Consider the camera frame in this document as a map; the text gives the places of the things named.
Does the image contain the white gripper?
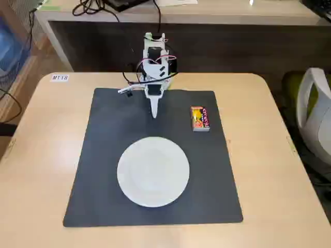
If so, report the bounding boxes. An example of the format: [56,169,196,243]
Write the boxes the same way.
[143,83,166,119]

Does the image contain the orange snack box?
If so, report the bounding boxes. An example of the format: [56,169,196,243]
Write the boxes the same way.
[190,105,210,133]

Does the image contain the white round plate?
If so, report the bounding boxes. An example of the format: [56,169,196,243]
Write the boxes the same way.
[116,136,191,208]

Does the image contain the dark grey mat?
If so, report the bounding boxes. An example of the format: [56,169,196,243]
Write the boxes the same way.
[63,87,244,228]

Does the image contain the light wooden bench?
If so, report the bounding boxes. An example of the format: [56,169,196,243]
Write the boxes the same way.
[34,0,331,72]

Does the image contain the black laptop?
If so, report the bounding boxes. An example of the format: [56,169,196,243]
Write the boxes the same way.
[106,0,151,13]

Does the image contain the white paper sheet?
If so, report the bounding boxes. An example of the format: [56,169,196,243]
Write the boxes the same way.
[156,0,199,7]

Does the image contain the green chair cushion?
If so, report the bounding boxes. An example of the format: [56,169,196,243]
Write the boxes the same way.
[281,70,320,109]

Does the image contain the metal table hinge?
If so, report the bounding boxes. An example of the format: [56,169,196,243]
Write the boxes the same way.
[7,138,17,158]
[286,136,297,155]

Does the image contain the green tape strip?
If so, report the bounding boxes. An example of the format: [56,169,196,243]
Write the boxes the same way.
[38,4,62,11]

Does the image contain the black chair base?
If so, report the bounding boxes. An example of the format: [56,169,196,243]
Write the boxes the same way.
[0,122,17,137]

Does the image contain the blue plastic container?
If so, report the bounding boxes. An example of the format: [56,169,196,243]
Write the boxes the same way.
[0,12,32,73]

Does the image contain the white plastic chair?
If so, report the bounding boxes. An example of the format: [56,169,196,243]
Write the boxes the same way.
[296,67,331,166]

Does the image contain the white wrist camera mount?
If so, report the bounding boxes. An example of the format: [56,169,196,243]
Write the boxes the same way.
[117,86,136,99]

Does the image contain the black power cable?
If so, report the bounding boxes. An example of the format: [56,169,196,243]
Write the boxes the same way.
[153,0,162,36]

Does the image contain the tangled black cable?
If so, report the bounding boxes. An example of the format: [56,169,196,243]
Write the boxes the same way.
[72,0,120,23]

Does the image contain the thin black floor cable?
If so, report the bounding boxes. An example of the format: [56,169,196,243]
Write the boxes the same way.
[0,87,22,122]

